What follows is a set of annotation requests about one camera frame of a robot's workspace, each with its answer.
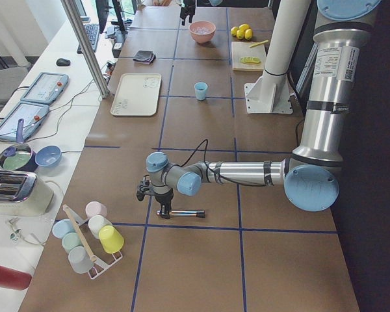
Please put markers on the red water bottle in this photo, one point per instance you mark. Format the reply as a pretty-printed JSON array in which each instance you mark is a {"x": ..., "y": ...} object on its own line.
[{"x": 14, "y": 279}]

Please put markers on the white wire cup rack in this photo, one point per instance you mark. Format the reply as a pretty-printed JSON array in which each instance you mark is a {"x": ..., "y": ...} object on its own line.
[{"x": 100, "y": 265}]

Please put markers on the cream steel toaster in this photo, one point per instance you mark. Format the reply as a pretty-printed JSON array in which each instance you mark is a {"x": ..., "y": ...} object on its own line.
[{"x": 23, "y": 194}]

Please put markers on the near teach pendant tablet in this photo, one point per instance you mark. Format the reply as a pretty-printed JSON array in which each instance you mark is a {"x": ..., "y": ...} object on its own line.
[{"x": 34, "y": 114}]

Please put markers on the pile of ice cubes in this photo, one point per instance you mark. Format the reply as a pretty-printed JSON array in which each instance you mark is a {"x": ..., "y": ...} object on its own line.
[{"x": 201, "y": 30}]

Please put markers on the aluminium frame post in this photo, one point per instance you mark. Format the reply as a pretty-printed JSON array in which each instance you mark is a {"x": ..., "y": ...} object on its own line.
[{"x": 88, "y": 53}]

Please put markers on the light blue cup on rack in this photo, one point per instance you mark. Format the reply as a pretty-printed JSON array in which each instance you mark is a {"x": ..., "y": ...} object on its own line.
[{"x": 62, "y": 228}]

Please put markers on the yellow-green plastic cup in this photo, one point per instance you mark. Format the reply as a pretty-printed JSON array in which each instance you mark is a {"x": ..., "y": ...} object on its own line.
[{"x": 111, "y": 239}]

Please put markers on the yellow-green plastic knife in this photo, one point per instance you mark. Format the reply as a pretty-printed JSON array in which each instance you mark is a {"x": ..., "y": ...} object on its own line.
[{"x": 255, "y": 44}]

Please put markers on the wooden cutting board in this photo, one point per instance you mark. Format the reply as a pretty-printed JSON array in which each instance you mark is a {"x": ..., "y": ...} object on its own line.
[{"x": 248, "y": 56}]

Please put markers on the far teach pendant tablet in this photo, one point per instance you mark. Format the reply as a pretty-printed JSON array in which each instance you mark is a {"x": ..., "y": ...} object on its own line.
[{"x": 46, "y": 88}]

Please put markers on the blue ceramic bowl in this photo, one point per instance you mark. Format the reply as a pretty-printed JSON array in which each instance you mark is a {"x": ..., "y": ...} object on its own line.
[{"x": 48, "y": 156}]

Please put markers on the cream cup on rack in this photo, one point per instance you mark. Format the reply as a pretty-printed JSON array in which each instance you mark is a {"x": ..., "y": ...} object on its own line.
[{"x": 96, "y": 223}]

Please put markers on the pink cup on rack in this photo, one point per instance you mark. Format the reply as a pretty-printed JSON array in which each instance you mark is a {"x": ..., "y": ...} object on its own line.
[{"x": 94, "y": 208}]

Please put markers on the steel muddler with black tip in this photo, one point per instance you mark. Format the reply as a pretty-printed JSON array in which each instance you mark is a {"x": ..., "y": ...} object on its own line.
[{"x": 197, "y": 214}]

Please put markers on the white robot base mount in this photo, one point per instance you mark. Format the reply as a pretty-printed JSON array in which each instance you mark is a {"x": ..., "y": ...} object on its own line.
[{"x": 270, "y": 93}]

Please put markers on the black computer mouse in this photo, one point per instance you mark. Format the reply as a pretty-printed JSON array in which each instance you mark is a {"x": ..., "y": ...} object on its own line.
[{"x": 62, "y": 62}]

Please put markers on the pink ice bowl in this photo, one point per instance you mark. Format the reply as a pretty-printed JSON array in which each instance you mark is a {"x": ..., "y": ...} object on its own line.
[{"x": 199, "y": 38}]

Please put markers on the whole yellow lemon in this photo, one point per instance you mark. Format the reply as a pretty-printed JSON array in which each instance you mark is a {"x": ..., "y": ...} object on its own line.
[
  {"x": 234, "y": 31},
  {"x": 248, "y": 34},
  {"x": 240, "y": 34},
  {"x": 244, "y": 27}
]

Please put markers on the grey cup on rack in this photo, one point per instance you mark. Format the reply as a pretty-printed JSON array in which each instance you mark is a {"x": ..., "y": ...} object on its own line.
[{"x": 79, "y": 260}]

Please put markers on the teach pendant tablet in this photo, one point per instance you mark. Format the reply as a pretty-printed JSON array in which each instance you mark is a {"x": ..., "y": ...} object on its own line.
[
  {"x": 34, "y": 114},
  {"x": 46, "y": 88}
]

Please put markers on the grey folded cloth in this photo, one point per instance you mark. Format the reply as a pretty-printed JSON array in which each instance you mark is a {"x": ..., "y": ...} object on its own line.
[{"x": 141, "y": 55}]

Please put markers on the blue handled saucepan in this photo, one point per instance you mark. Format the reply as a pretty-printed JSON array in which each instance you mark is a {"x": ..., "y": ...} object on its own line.
[{"x": 19, "y": 156}]

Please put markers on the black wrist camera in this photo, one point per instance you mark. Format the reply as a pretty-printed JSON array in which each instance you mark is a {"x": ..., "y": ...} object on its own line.
[{"x": 144, "y": 188}]

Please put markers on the mint green cup on rack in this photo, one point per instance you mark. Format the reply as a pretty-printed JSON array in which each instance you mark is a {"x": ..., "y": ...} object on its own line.
[{"x": 70, "y": 241}]

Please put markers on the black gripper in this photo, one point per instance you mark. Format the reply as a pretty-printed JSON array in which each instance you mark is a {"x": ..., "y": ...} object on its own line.
[
  {"x": 186, "y": 10},
  {"x": 164, "y": 197}
]

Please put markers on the lemon slice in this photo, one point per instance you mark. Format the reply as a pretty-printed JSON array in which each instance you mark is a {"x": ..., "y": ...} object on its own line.
[{"x": 250, "y": 60}]

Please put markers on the black keyboard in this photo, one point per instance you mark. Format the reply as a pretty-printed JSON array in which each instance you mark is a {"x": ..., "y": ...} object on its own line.
[{"x": 92, "y": 32}]

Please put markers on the light blue paper cup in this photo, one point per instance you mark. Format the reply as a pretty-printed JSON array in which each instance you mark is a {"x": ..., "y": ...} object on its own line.
[{"x": 200, "y": 89}]

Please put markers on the cream bear serving tray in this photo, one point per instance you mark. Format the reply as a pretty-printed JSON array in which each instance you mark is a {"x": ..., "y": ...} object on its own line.
[{"x": 137, "y": 95}]

